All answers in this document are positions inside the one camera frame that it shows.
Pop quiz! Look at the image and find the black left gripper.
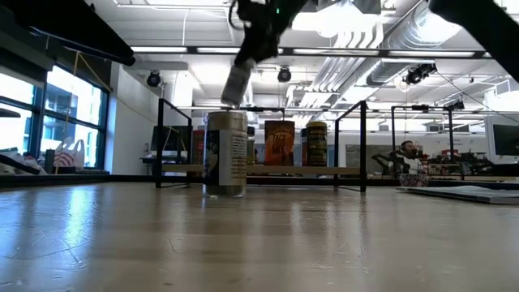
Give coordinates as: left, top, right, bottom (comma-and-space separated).
229, 0, 309, 70

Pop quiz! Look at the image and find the small white-lid spice jar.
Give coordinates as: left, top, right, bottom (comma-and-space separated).
221, 58, 257, 109

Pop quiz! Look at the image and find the orange taco mix packet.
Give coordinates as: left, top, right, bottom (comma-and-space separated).
264, 119, 296, 167

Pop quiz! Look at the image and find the yellow-lid brown spice jar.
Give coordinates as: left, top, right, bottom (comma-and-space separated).
305, 120, 328, 168

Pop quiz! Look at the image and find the red-lid patterned spice tin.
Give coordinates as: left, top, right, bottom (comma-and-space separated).
191, 129, 206, 165

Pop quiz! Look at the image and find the wooden shelf with black brackets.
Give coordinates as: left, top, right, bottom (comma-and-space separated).
155, 98, 368, 194

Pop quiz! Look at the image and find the black computer monitor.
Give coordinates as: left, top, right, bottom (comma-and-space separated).
492, 123, 519, 157
150, 125, 194, 158

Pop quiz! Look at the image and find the person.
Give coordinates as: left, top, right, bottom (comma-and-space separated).
371, 140, 427, 176

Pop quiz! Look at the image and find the small patterned bowl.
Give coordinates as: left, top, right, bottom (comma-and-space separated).
398, 173, 430, 188

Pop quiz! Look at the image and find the white bag with red target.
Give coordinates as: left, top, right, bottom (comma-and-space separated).
54, 136, 87, 170

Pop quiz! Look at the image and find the silver ventilation duct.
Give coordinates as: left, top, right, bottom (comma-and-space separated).
367, 0, 463, 86

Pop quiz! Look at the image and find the black aluminium table frame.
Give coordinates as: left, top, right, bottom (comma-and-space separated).
0, 173, 519, 188

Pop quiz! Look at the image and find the black background frame rig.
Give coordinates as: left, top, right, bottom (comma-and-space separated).
390, 103, 456, 176

